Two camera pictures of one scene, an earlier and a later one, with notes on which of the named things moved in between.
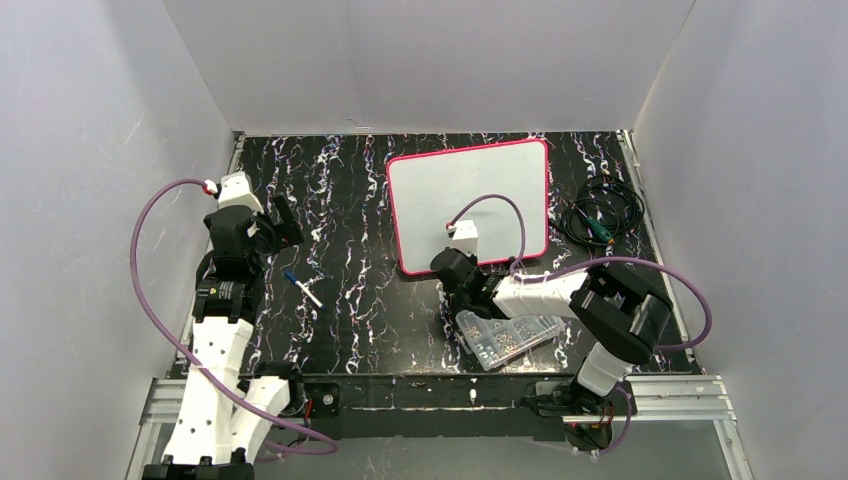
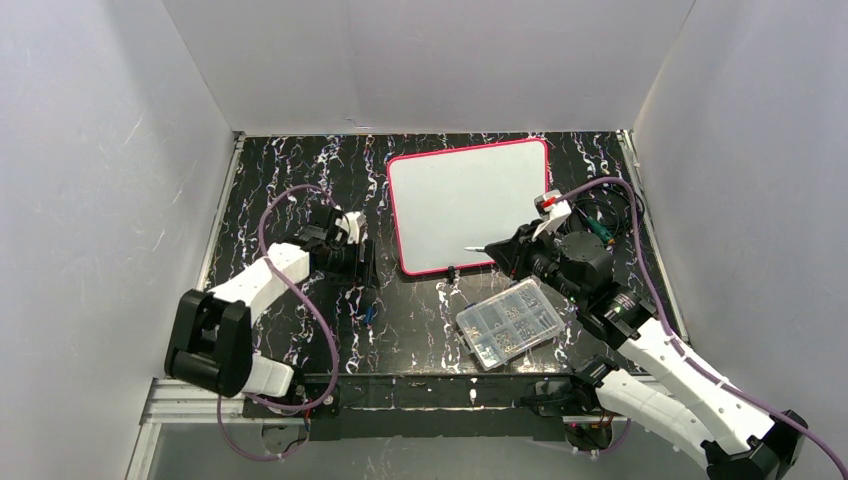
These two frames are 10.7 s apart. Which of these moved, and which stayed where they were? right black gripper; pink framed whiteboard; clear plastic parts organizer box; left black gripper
Moved: left black gripper; right black gripper
Stayed: clear plastic parts organizer box; pink framed whiteboard
